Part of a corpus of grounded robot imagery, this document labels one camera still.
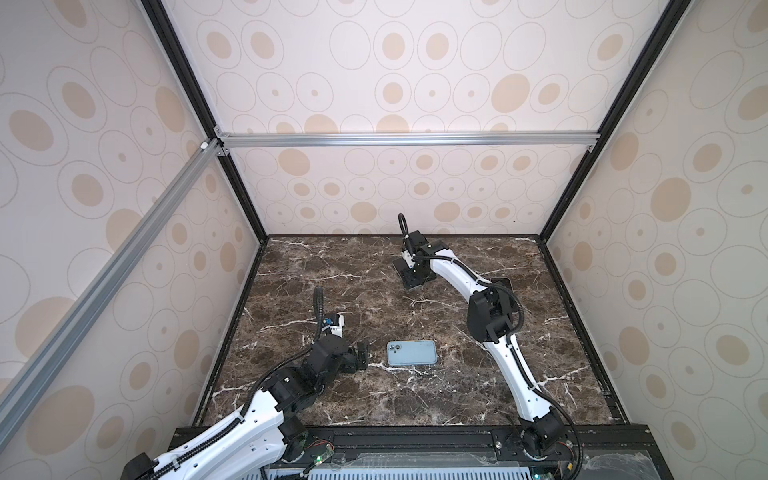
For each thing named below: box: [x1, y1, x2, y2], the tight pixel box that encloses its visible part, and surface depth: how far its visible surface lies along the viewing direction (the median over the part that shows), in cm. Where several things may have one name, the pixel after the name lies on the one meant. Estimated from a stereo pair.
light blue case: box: [387, 340, 437, 366], surface depth 92 cm
